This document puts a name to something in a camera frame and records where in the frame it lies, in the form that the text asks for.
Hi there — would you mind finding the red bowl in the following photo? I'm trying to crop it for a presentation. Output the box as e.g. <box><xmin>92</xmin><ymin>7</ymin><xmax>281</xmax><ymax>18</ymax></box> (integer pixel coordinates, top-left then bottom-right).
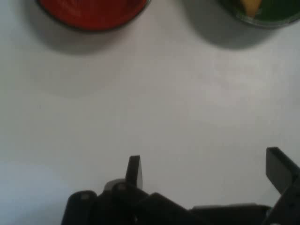
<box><xmin>35</xmin><ymin>0</ymin><xmax>152</xmax><ymax>32</ymax></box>

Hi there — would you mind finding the dark green plate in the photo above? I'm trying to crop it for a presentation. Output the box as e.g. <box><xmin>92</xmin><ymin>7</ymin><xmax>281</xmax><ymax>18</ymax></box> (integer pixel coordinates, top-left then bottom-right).
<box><xmin>217</xmin><ymin>0</ymin><xmax>300</xmax><ymax>29</ymax></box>

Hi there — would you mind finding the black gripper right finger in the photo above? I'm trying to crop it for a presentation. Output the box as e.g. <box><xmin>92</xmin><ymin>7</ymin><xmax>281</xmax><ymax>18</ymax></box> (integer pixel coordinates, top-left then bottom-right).
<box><xmin>266</xmin><ymin>147</ymin><xmax>300</xmax><ymax>225</ymax></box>

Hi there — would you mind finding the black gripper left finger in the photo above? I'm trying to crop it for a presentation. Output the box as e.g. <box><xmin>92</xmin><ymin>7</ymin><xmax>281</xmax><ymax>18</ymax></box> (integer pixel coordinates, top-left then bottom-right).
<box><xmin>62</xmin><ymin>155</ymin><xmax>193</xmax><ymax>225</ymax></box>

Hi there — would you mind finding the brown bread slice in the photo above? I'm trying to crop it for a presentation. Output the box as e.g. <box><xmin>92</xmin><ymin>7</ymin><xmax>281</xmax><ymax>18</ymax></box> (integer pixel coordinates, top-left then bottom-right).
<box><xmin>239</xmin><ymin>0</ymin><xmax>262</xmax><ymax>18</ymax></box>

